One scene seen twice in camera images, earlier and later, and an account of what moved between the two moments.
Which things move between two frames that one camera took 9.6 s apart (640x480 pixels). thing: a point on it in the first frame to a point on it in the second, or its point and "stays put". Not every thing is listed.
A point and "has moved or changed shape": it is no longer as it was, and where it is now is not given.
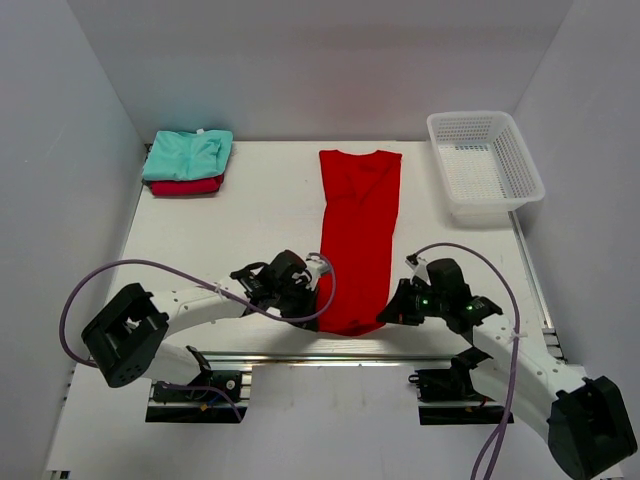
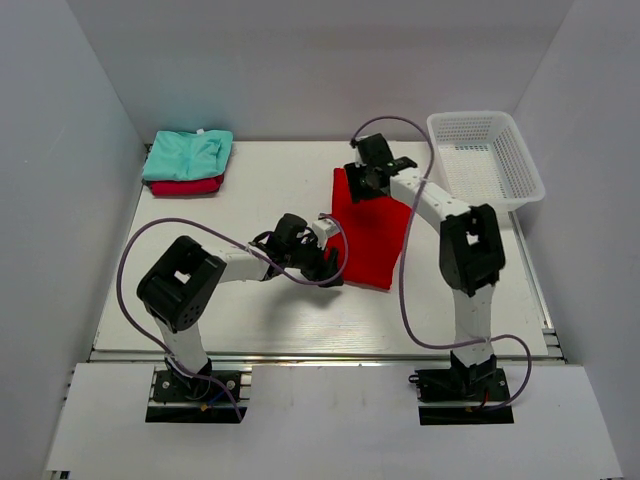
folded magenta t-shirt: [186, 186] stays put
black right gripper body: [430, 303] to [360, 181]
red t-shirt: [360, 201] has moved or changed shape
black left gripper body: [296, 301] to [307, 258]
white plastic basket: [487, 165] stays put
